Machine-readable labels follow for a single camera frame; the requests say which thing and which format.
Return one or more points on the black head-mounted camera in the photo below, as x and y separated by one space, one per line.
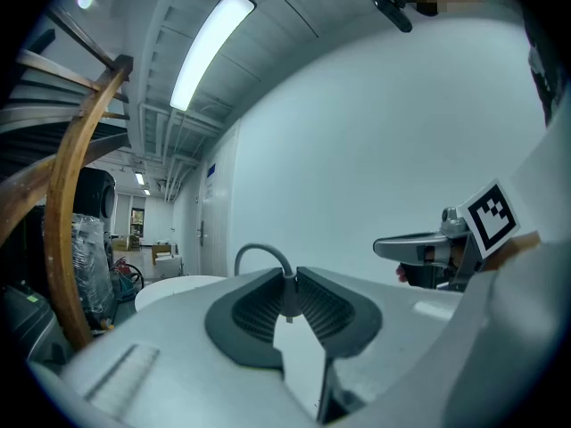
394 9

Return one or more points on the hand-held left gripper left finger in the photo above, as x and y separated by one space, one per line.
178 364

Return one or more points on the black and grey machine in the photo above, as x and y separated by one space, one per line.
31 323

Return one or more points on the blue wall sign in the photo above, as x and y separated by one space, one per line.
210 170

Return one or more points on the person's black printed shirt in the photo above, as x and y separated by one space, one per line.
542 78

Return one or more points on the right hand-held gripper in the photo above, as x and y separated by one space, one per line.
490 214

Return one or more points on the white door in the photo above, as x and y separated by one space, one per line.
214 234

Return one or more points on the white block furniture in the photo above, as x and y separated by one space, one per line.
168 265

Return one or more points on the black round-front appliance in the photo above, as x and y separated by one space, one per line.
100 194

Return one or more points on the long ceiling light panel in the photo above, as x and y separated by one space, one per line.
209 51

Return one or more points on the person's right forearm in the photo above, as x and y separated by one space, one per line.
513 248

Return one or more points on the red and black tool pile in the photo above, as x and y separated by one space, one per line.
127 279

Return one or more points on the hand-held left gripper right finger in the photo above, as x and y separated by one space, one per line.
379 328

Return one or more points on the plastic-wrapped pallet load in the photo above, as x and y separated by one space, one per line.
91 265

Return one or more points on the brown cardboard box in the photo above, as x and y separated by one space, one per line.
161 252

